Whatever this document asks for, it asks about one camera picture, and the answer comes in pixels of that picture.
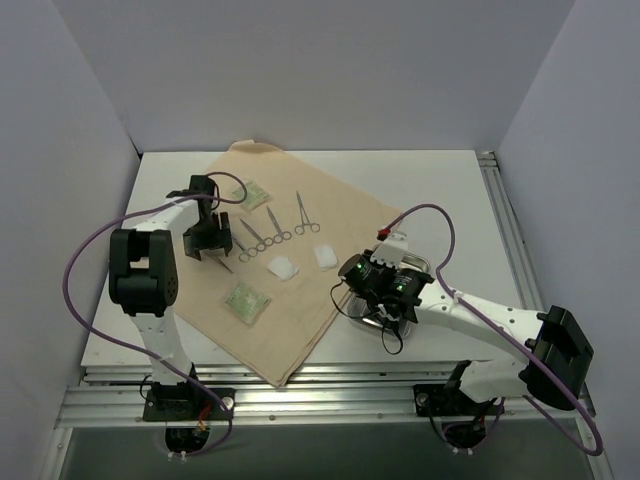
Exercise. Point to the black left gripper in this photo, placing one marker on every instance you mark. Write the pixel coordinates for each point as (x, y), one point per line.
(206, 240)

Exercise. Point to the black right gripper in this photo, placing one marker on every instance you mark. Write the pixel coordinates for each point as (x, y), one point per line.
(347, 267)

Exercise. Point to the steel tweezers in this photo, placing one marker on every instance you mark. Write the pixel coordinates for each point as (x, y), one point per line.
(223, 264)

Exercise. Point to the steel scissors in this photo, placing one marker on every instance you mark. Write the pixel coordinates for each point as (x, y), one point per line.
(280, 235)
(246, 254)
(262, 243)

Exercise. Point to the steel needle holder forceps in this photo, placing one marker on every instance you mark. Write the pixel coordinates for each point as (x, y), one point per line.
(305, 223)

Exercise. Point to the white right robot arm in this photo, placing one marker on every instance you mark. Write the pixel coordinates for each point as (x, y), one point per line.
(548, 354)

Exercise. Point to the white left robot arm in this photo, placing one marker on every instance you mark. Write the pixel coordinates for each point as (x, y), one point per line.
(143, 276)

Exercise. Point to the steel instrument tray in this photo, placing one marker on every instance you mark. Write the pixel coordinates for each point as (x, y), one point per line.
(395, 312)

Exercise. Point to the right white gauze pad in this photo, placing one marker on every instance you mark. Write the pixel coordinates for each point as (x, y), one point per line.
(325, 256)

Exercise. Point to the white gauze pad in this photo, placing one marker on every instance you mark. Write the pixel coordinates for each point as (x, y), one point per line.
(325, 256)
(283, 268)

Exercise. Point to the upper green gauze packet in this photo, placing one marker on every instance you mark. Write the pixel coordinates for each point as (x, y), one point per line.
(252, 194)

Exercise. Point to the green gauze packet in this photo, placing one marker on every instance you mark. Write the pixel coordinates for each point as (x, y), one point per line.
(252, 194)
(246, 303)

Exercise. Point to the lower green gauze packet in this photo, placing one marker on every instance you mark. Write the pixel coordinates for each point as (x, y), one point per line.
(246, 303)

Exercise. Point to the left white gauze pad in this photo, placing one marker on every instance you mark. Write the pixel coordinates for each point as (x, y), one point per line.
(283, 268)

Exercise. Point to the beige cloth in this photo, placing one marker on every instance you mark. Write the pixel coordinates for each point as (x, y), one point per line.
(269, 311)

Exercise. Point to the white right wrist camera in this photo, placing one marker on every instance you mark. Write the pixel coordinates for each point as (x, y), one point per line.
(391, 248)

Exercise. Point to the aluminium rail frame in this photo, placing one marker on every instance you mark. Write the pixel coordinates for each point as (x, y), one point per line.
(348, 378)

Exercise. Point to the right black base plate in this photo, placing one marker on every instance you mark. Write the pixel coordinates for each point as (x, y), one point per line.
(437, 400)

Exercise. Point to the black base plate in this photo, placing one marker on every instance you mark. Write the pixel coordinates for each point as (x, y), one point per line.
(437, 400)
(185, 402)

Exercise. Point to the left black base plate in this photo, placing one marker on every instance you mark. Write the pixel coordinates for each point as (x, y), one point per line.
(185, 402)

